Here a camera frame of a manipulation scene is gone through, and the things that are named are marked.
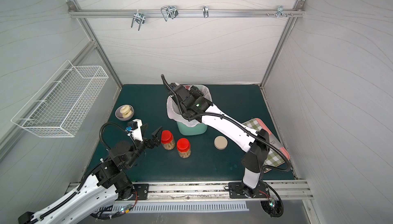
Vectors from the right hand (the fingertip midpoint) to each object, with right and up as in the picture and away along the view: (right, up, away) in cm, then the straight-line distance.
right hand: (194, 92), depth 74 cm
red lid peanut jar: (-14, -25, +4) cm, 29 cm away
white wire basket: (-61, -7, -6) cm, 62 cm away
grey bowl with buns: (-46, -12, +23) cm, 53 cm away
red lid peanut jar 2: (-5, -28, +2) cm, 29 cm away
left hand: (-18, -17, -3) cm, 25 cm away
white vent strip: (-7, -54, -4) cm, 55 cm away
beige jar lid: (+15, -30, +15) cm, 36 cm away
